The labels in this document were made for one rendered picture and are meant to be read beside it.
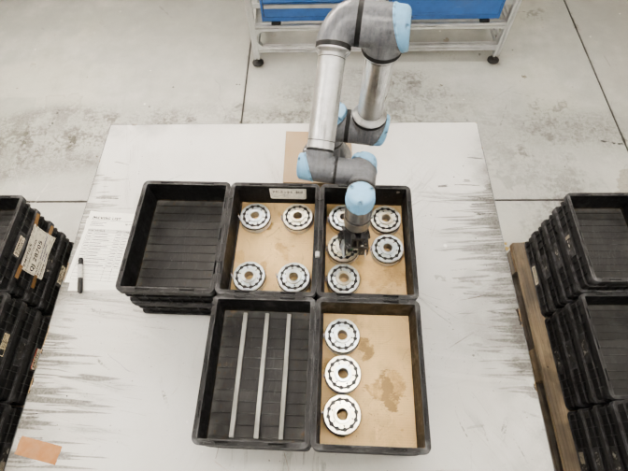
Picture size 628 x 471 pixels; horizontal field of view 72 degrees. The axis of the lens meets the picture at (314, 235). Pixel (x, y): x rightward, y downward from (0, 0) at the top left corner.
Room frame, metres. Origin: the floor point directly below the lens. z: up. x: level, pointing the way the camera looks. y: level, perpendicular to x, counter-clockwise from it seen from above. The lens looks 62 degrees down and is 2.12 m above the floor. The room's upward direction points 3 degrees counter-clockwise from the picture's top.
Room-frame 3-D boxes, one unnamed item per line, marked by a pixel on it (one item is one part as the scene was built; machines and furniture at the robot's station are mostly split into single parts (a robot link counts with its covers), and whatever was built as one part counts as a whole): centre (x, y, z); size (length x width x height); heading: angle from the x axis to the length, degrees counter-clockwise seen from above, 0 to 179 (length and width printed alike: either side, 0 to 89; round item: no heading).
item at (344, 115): (1.08, -0.08, 0.96); 0.13 x 0.12 x 0.14; 79
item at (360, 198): (0.62, -0.13, 1.15); 0.09 x 0.08 x 0.11; 169
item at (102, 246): (0.75, 0.78, 0.70); 0.33 x 0.23 x 0.01; 177
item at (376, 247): (0.62, -0.24, 0.86); 0.10 x 0.10 x 0.01
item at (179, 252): (0.68, 0.44, 0.87); 0.40 x 0.30 x 0.11; 175
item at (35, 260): (0.91, 1.24, 0.41); 0.31 x 0.02 x 0.16; 177
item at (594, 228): (0.77, -1.20, 0.37); 0.40 x 0.30 x 0.45; 177
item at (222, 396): (0.25, 0.17, 0.87); 0.40 x 0.30 x 0.11; 175
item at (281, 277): (0.53, 0.07, 0.86); 0.10 x 0.10 x 0.01
